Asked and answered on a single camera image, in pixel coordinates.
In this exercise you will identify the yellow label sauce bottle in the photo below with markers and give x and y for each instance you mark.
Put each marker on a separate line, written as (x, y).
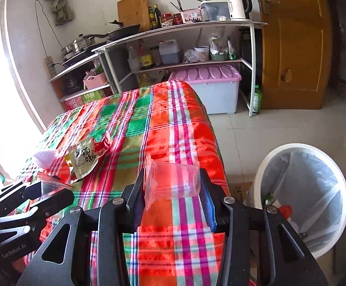
(145, 56)

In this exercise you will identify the wooden cutting board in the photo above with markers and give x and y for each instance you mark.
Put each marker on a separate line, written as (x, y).
(132, 12)

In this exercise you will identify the beige snack packet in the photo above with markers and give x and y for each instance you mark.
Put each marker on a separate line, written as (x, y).
(82, 161)

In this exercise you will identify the green food packet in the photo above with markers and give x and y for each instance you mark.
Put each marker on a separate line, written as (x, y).
(232, 50)

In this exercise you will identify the dark pot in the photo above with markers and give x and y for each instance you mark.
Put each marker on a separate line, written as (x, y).
(70, 83)

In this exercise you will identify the steel steamer pot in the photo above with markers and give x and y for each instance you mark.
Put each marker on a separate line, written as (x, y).
(80, 44)

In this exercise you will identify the crumpled clear plastic bag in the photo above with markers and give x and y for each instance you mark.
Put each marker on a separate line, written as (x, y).
(190, 56)

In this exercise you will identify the clear tall bottle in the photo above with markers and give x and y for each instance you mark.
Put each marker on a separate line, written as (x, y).
(132, 59)

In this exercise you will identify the white window frame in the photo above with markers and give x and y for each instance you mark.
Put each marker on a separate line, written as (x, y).
(15, 74)

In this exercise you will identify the dark liquid plastic jug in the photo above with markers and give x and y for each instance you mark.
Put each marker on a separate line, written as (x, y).
(170, 52)

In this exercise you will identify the wooden door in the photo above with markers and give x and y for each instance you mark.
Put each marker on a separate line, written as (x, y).
(295, 50)

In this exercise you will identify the dark sauce bottle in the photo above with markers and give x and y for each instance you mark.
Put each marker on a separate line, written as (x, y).
(157, 16)

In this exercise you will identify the small white foam net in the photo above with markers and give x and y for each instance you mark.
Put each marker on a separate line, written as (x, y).
(46, 156)

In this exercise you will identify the yellow oil bottle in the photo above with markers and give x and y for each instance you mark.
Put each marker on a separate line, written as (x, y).
(147, 79)

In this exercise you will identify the long metal shelf rack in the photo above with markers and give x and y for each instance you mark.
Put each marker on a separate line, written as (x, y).
(176, 28)

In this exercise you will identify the white plastic tub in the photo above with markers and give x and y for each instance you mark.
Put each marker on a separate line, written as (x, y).
(201, 53)

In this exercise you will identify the plaid tablecloth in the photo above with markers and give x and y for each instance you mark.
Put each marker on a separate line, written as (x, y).
(161, 125)

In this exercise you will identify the pink utensil holder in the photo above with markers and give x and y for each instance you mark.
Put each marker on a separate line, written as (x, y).
(190, 16)

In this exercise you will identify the wall power strip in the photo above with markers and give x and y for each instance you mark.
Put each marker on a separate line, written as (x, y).
(51, 65)

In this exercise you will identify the pink green carton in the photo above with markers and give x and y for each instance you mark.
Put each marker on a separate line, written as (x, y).
(83, 98)

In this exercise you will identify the low metal stove shelf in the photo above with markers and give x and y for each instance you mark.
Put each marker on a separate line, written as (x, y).
(71, 69)

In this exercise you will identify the red-edged clear bag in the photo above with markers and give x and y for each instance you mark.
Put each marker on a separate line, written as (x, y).
(52, 181)

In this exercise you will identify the black wok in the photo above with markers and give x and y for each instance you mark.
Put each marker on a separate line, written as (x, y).
(125, 32)

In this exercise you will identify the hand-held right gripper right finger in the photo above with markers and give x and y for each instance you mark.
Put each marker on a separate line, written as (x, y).
(210, 208)

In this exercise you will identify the white trash bin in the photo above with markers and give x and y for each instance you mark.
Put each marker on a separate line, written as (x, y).
(260, 172)

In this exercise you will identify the clear bin liner bag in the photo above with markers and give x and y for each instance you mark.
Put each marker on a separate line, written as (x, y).
(310, 184)

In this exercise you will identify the red snack wrapper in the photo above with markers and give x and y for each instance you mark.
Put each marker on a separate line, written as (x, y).
(102, 146)

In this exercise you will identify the white food bag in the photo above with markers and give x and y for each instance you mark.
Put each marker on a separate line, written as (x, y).
(217, 44)

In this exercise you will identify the green oil bottle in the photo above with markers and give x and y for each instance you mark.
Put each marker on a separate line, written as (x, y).
(151, 18)

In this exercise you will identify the pink lid storage box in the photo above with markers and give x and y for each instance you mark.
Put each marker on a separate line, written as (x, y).
(217, 95)

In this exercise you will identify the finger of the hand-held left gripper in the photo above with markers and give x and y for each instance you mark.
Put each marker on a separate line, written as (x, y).
(56, 199)
(34, 190)

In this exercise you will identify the hanging green cloth bag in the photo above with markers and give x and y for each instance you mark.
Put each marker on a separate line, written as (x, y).
(60, 12)

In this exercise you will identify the white electric kettle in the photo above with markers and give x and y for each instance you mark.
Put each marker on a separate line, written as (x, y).
(235, 4)

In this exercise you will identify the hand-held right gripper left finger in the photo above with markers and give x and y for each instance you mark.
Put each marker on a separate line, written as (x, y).
(137, 211)

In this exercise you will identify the black induction cooker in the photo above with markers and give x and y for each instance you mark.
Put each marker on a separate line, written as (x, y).
(77, 59)

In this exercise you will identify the bundle of dark chopsticks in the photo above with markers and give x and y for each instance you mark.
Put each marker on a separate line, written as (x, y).
(178, 6)

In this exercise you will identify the pink plastic basket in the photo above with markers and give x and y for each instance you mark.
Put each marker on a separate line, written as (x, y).
(95, 81)

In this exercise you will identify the clear plastic storage container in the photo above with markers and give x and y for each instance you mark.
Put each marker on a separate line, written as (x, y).
(213, 10)

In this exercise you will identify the dark glass jar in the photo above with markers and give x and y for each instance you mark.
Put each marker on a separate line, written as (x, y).
(155, 56)

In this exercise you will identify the red sauce jar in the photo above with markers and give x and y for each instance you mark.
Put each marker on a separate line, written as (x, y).
(167, 20)
(177, 18)

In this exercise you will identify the green bowl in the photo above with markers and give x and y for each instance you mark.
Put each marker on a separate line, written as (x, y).
(219, 57)

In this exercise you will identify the green plastic bottle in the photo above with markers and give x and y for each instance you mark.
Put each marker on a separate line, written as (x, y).
(257, 101)

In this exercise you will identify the clear plastic cup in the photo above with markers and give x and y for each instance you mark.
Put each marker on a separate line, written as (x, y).
(173, 181)

